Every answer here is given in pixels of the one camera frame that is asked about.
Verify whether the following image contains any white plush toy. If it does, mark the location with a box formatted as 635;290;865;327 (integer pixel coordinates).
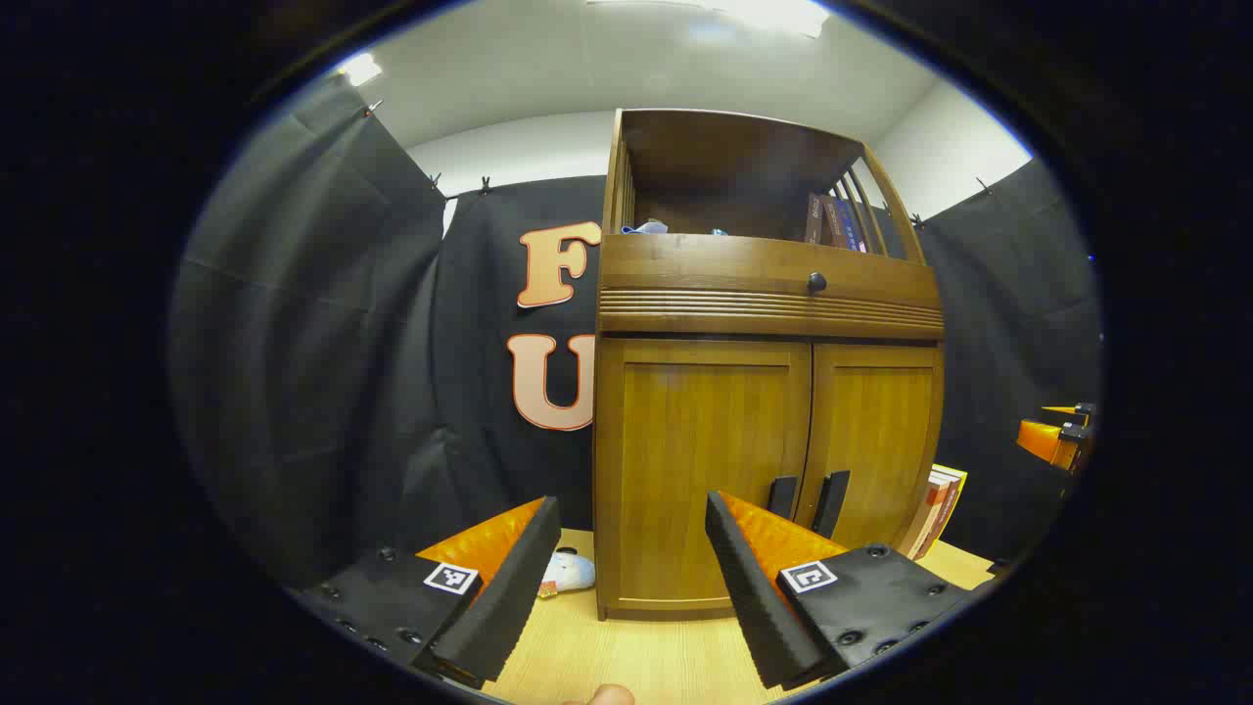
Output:
538;550;596;598

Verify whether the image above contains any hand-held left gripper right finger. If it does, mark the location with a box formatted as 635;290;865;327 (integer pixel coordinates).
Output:
705;490;980;691

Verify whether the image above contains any wooden shoe cabinet door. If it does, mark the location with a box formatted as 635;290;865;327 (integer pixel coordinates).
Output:
795;343;946;559
595;338;813;613

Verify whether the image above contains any orange white book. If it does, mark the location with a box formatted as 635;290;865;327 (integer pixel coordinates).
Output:
899;470;955;561

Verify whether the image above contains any wooden double-door shoe cabinet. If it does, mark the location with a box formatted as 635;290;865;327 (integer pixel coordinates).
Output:
592;108;949;623

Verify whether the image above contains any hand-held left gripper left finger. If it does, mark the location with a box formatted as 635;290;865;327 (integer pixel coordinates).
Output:
289;495;562;689

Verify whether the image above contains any yellow book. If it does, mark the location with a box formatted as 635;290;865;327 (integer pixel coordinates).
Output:
932;464;968;535

